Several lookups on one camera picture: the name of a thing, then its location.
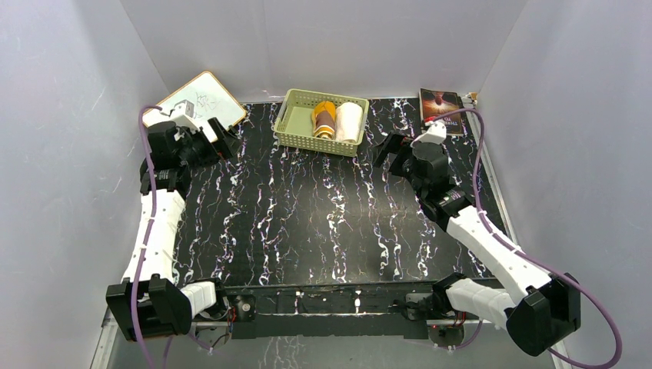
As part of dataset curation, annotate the white terry towel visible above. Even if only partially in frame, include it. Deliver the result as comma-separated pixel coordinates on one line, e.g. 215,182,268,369
334,101,364,144

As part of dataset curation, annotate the dark paperback book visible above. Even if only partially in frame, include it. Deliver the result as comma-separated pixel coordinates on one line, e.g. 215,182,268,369
419,88,465,136

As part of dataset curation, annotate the green perforated plastic basket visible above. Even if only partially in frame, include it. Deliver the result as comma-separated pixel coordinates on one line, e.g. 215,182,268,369
274,88,369,157

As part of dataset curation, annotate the wood framed whiteboard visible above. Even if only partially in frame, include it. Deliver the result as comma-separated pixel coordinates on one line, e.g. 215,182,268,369
143,71,245,130

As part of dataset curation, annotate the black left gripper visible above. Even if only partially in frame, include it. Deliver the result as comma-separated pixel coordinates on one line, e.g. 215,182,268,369
178,119,242,171

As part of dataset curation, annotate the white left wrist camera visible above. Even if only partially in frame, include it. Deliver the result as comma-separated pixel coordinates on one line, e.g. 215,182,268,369
160,99,218,143

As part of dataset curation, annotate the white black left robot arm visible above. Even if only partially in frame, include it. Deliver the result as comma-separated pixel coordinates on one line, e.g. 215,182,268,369
105,118,239,341

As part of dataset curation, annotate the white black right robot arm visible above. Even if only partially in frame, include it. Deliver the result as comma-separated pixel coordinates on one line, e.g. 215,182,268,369
373,133,581,356

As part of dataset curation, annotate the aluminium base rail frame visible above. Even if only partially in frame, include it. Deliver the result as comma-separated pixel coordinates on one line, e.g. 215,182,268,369
90,288,573,369

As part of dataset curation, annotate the orange brown towel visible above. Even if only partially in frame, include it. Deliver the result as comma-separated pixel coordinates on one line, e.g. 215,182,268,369
311,101,336,140

